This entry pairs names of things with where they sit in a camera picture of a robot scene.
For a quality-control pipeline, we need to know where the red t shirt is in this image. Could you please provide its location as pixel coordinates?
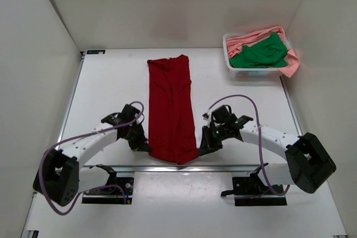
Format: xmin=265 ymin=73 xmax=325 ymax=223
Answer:
xmin=147 ymin=55 xmax=199 ymax=165

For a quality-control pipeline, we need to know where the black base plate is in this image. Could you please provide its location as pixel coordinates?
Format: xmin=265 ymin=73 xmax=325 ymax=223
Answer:
xmin=232 ymin=177 xmax=287 ymax=207
xmin=81 ymin=177 xmax=134 ymax=205

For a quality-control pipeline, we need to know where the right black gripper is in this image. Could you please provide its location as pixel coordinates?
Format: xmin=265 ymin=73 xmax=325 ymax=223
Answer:
xmin=198 ymin=123 xmax=229 ymax=156

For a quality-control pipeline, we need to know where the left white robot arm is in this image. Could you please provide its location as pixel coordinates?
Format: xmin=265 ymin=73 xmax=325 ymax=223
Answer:
xmin=33 ymin=101 xmax=151 ymax=207

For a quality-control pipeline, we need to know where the green t shirt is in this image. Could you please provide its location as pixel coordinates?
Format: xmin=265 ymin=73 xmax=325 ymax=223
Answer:
xmin=229 ymin=32 xmax=288 ymax=69

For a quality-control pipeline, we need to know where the white plastic basket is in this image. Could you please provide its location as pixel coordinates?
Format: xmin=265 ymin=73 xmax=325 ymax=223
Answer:
xmin=223 ymin=32 xmax=283 ymax=77

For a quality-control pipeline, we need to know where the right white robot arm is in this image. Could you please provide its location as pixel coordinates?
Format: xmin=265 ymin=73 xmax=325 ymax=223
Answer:
xmin=199 ymin=105 xmax=337 ymax=194

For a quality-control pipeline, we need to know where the aluminium frame rail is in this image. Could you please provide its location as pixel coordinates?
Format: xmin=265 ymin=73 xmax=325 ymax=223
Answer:
xmin=78 ymin=164 xmax=315 ymax=173

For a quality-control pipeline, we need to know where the black table corner label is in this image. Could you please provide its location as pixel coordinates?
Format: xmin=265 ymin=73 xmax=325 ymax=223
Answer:
xmin=86 ymin=50 xmax=106 ymax=55

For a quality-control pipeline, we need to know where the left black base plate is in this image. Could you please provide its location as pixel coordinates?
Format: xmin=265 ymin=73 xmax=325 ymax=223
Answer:
xmin=81 ymin=177 xmax=134 ymax=205

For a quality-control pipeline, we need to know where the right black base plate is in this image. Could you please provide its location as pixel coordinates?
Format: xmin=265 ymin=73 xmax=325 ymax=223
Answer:
xmin=232 ymin=177 xmax=287 ymax=207

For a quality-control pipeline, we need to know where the pink t shirt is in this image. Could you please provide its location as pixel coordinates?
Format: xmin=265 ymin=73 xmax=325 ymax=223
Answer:
xmin=226 ymin=26 xmax=300 ymax=77

